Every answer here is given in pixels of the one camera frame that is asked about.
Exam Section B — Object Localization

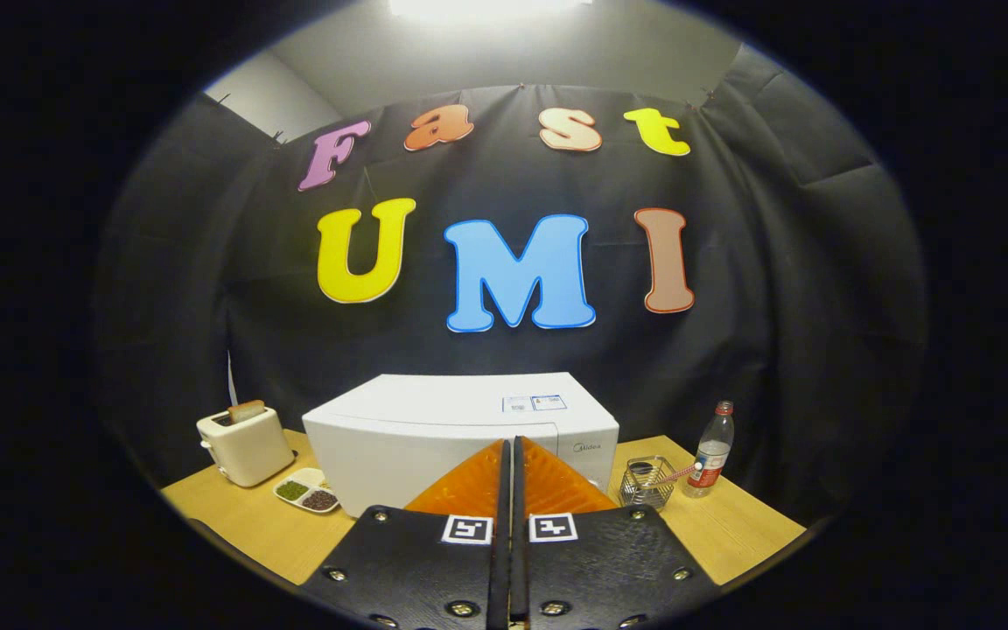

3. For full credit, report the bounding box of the white toaster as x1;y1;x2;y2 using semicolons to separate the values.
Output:
196;405;297;488

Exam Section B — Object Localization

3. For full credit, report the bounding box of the clear plastic water bottle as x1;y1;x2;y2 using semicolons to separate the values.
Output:
682;401;736;499

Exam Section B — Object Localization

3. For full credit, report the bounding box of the white divided bean dish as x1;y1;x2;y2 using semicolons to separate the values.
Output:
273;467;340;515

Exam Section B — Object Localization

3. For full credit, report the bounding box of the metal wire holder basket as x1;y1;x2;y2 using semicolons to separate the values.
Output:
619;455;678;511

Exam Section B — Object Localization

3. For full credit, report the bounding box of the white microwave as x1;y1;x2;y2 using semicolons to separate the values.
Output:
302;373;620;519

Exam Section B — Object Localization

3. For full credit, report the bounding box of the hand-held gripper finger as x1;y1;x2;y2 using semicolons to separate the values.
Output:
511;436;722;630
303;437;512;630

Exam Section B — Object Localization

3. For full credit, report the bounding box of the red striped straw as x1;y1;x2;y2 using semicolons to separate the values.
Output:
644;464;704;487

